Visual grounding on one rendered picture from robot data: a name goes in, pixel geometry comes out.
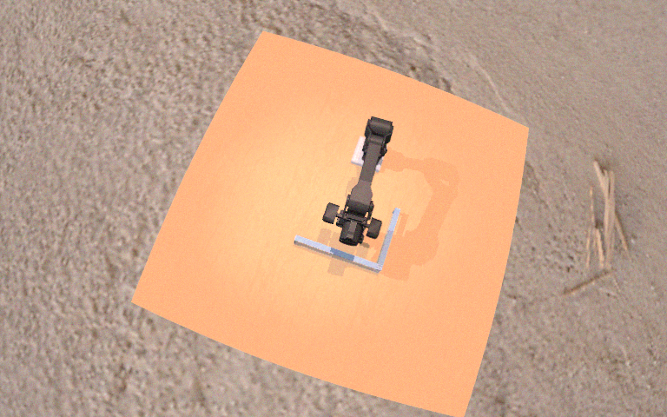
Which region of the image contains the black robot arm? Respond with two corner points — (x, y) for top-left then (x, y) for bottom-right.
(339, 116), (394, 247)

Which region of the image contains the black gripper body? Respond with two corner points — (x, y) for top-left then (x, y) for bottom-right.
(322, 202), (383, 240)

